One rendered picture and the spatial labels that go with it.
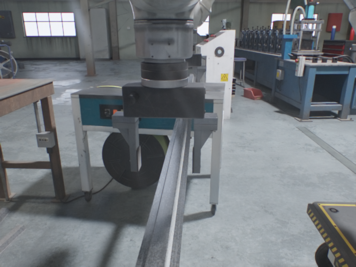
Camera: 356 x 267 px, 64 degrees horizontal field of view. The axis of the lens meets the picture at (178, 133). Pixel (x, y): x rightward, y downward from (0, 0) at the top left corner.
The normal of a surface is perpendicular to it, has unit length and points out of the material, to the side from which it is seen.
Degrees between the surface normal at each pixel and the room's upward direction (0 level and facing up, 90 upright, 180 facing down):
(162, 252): 0
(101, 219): 0
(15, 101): 90
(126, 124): 90
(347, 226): 0
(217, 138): 90
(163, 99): 90
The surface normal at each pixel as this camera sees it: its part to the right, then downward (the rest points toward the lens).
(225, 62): 0.07, 0.32
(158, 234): 0.00, -0.95
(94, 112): -0.17, 0.32
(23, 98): 1.00, 0.01
